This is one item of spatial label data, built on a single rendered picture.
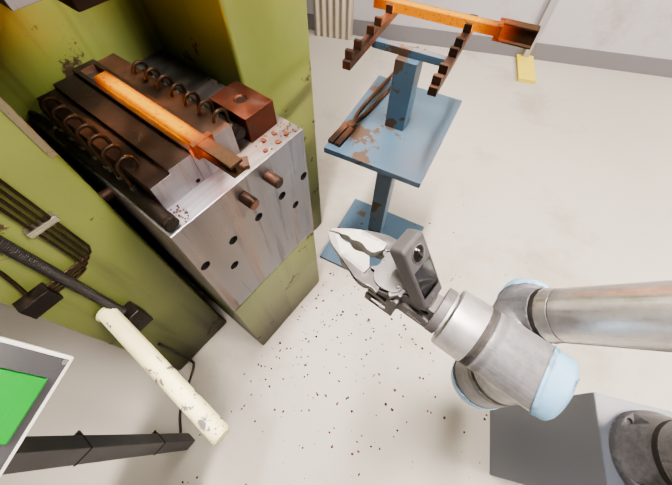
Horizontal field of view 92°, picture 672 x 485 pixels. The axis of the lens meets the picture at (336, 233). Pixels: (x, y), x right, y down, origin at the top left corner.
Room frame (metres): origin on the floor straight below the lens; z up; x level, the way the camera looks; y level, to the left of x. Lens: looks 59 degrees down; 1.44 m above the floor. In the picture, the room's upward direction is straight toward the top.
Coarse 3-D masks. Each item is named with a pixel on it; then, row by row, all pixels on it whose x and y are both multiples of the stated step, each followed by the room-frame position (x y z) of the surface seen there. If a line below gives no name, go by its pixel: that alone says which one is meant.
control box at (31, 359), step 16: (0, 336) 0.10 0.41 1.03; (0, 352) 0.08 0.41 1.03; (16, 352) 0.08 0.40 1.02; (32, 352) 0.09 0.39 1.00; (48, 352) 0.09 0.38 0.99; (16, 368) 0.07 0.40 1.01; (32, 368) 0.07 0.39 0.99; (48, 368) 0.07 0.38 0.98; (64, 368) 0.07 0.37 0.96; (48, 384) 0.05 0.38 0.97; (32, 416) 0.01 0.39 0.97; (16, 432) 0.00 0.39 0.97; (0, 448) -0.02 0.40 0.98; (16, 448) -0.02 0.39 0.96; (0, 464) -0.03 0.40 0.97
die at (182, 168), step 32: (96, 64) 0.73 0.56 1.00; (128, 64) 0.74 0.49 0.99; (64, 96) 0.64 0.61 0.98; (96, 96) 0.62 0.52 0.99; (160, 96) 0.62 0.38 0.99; (96, 128) 0.53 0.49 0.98; (128, 128) 0.52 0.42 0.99; (160, 128) 0.51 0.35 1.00; (224, 128) 0.52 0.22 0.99; (128, 160) 0.44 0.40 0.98; (160, 160) 0.43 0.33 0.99; (192, 160) 0.45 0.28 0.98; (160, 192) 0.38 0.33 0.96
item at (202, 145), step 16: (96, 80) 0.66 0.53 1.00; (112, 80) 0.65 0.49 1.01; (128, 96) 0.60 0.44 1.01; (144, 96) 0.60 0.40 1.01; (144, 112) 0.55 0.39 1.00; (160, 112) 0.55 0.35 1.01; (176, 128) 0.50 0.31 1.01; (192, 128) 0.50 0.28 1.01; (192, 144) 0.45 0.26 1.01; (208, 144) 0.45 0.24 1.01; (208, 160) 0.44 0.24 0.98; (224, 160) 0.41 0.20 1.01; (240, 160) 0.41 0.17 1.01
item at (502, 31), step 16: (384, 0) 0.97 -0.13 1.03; (400, 0) 0.97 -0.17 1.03; (416, 16) 0.93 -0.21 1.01; (432, 16) 0.91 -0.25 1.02; (448, 16) 0.89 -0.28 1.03; (464, 16) 0.89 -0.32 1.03; (480, 32) 0.85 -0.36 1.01; (496, 32) 0.83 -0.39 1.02; (512, 32) 0.83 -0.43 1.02; (528, 32) 0.81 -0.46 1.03; (528, 48) 0.80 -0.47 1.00
